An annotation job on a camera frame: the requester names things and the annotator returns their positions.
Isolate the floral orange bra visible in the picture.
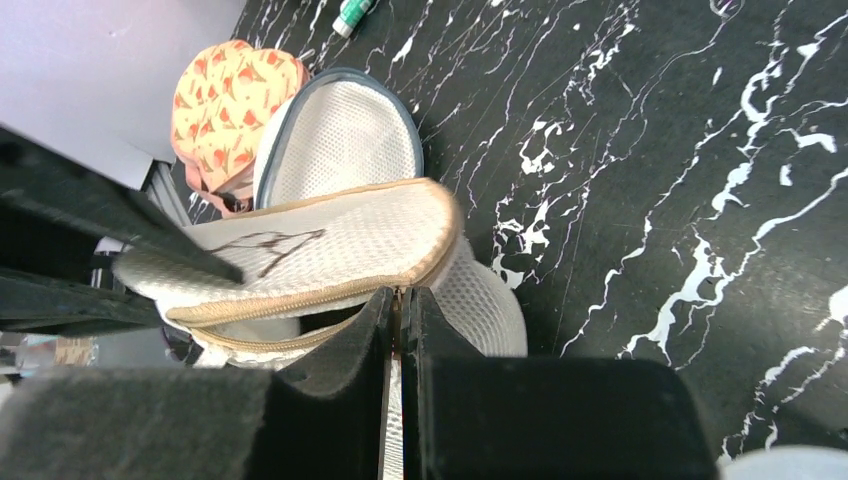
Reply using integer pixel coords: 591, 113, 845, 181
171, 39, 311, 216

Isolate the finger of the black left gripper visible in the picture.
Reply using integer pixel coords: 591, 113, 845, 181
1, 268, 162, 337
1, 128, 244, 284

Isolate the green white marker pen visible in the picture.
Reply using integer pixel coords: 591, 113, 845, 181
332, 0, 374, 38

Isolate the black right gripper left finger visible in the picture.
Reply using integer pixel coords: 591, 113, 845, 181
1, 288, 394, 479

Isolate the white mesh bag beige zipper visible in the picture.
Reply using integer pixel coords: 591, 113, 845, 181
111, 177, 529, 480

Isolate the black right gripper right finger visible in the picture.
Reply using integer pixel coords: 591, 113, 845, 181
400, 287, 719, 479

